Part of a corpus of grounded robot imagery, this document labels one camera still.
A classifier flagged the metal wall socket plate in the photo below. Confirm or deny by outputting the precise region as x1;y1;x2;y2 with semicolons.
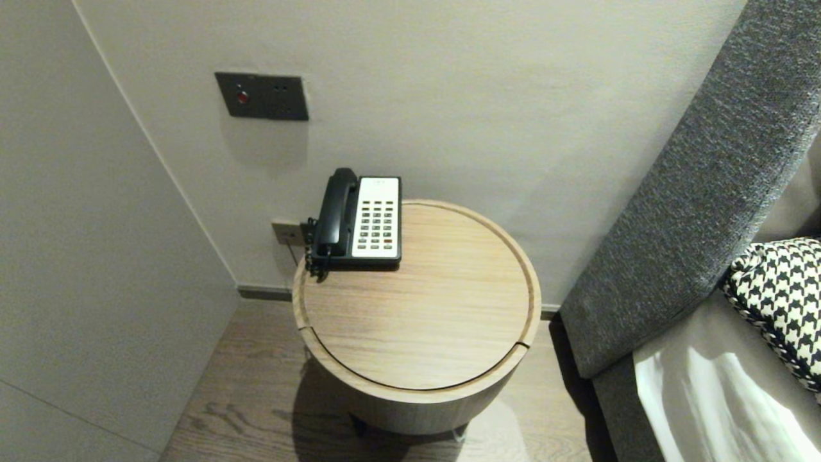
271;220;306;245

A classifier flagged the black coiled telephone cord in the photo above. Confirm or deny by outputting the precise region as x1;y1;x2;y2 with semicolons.
301;218;331;283

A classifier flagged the white bed sheet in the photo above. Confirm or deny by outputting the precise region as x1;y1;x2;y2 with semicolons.
634;289;821;462

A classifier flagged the dark wall switch panel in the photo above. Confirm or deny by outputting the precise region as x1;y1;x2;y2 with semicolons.
214;72;310;122

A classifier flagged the round wooden side table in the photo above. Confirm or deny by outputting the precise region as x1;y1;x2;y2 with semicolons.
291;199;543;437

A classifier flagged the black and white telephone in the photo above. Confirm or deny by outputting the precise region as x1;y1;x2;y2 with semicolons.
308;175;403;269

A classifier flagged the black-white houndstooth pillow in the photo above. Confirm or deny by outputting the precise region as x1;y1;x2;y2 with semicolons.
722;237;821;393

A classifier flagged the grey fabric headboard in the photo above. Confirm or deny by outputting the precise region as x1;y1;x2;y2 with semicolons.
559;0;821;462

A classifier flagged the brown wall baseboard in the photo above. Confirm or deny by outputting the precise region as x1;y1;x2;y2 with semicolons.
237;284;562;320

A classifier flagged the black telephone handset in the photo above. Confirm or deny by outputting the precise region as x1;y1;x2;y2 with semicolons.
316;167;359;257

